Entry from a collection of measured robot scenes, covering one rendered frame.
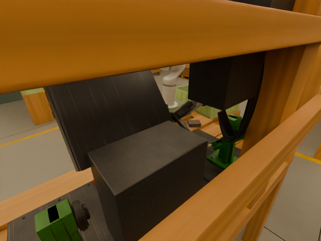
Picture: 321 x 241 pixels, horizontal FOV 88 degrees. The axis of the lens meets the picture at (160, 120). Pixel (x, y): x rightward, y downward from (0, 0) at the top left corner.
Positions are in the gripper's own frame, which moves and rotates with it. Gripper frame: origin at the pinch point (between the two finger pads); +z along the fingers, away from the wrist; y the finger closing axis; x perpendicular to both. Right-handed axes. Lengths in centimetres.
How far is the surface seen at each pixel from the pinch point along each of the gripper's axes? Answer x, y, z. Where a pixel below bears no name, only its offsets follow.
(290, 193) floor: 131, -86, -98
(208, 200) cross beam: 16.4, 34.4, 25.4
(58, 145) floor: -91, -235, 69
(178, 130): 4.9, 12.6, 10.6
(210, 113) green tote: 12, -67, -68
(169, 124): 1.1, 8.6, 9.9
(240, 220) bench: 46.7, -0.7, 6.7
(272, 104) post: 15.8, 27.3, -11.8
